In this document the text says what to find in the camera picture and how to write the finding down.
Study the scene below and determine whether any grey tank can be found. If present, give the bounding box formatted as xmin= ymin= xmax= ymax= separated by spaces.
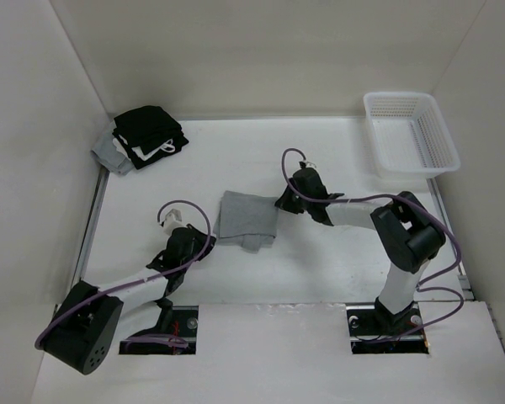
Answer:
xmin=215 ymin=191 xmax=279 ymax=253
xmin=90 ymin=132 xmax=134 ymax=176

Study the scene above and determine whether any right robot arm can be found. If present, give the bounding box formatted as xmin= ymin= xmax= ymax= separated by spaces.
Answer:
xmin=274 ymin=167 xmax=446 ymax=333

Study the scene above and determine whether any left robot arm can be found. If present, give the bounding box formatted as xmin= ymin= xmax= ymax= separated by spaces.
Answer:
xmin=35 ymin=225 xmax=216 ymax=375

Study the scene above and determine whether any folded white tank top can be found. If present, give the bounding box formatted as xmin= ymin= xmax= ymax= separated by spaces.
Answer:
xmin=112 ymin=137 xmax=176 ymax=161

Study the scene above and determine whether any folded black tank top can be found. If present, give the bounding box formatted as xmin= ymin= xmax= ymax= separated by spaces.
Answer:
xmin=112 ymin=105 xmax=189 ymax=170

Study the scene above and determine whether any folded grey tank top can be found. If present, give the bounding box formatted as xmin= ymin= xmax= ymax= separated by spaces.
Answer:
xmin=90 ymin=132 xmax=134 ymax=176

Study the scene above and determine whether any white plastic basket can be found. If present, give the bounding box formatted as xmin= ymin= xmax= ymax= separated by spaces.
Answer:
xmin=363 ymin=92 xmax=460 ymax=181

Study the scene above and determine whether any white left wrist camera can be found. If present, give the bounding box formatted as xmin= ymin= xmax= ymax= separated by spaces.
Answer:
xmin=160 ymin=209 xmax=184 ymax=237

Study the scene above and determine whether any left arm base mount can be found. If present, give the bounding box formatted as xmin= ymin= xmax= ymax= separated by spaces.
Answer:
xmin=114 ymin=306 xmax=199 ymax=356

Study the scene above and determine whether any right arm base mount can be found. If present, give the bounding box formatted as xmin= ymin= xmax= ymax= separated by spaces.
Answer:
xmin=346 ymin=303 xmax=428 ymax=354

